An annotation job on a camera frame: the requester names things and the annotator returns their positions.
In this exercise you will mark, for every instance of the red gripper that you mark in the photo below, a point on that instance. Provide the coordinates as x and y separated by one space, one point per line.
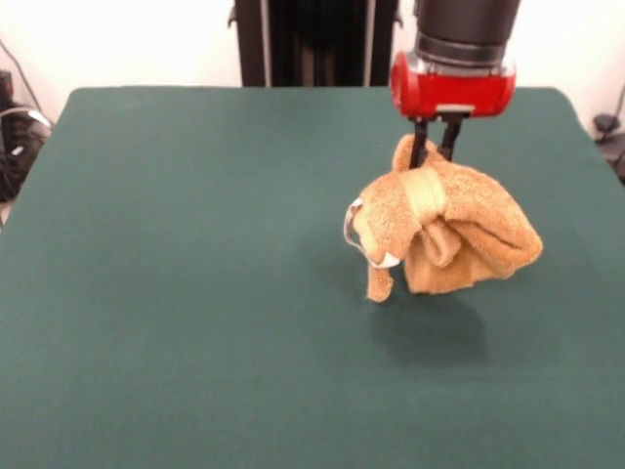
454 93

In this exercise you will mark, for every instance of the tan terry towel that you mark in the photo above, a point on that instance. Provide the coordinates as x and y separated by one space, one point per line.
478 220

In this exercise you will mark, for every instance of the grey office chair base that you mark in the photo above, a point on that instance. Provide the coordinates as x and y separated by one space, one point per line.
608 122

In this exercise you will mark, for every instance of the dark green table cloth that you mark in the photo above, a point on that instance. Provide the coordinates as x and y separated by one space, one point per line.
146 293

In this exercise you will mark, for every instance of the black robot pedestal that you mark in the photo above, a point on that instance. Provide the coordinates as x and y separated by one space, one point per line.
317 44

